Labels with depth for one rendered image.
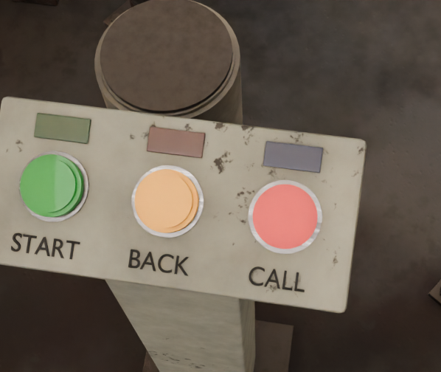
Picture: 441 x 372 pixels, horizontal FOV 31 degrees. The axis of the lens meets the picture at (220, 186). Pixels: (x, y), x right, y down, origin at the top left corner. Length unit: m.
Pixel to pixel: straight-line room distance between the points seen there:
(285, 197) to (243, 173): 0.03
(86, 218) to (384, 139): 0.76
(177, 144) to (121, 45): 0.18
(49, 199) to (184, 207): 0.09
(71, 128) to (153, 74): 0.14
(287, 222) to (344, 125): 0.73
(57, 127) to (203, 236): 0.12
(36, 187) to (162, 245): 0.09
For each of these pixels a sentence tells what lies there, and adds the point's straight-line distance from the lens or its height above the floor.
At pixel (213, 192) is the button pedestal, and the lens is 0.51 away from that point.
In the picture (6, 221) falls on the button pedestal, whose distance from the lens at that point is 0.54.
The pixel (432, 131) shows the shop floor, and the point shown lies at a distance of 1.23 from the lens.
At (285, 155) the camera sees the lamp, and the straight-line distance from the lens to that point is 0.50.
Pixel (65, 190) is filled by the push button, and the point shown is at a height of 0.61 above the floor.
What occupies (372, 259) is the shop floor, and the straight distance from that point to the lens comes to 1.14.
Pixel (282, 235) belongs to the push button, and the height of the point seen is 0.61.
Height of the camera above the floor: 1.07
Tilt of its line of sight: 66 degrees down
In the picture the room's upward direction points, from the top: 6 degrees counter-clockwise
